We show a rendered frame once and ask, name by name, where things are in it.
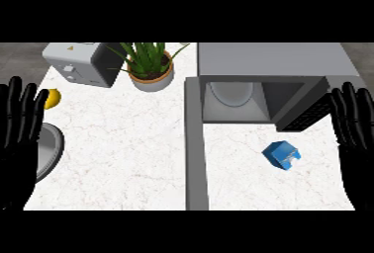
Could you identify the grey microwave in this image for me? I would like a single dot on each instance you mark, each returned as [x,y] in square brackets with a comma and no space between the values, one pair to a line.
[276,82]

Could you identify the green plant in pot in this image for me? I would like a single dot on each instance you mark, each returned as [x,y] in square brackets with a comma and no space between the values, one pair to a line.
[149,67]

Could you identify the yellow lemon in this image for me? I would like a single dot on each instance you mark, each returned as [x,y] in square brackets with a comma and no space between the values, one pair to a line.
[51,98]

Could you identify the grey round plate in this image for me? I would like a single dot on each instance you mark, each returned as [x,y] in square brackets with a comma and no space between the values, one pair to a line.
[48,150]

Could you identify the grey toaster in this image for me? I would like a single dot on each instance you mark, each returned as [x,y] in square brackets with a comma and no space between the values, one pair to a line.
[82,64]

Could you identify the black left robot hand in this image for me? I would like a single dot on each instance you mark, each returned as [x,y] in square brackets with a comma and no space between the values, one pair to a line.
[16,145]

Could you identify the grey microwave door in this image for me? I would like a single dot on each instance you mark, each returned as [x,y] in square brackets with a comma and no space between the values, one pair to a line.
[195,145]

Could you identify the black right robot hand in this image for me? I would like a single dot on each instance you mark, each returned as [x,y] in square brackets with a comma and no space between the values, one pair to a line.
[357,148]

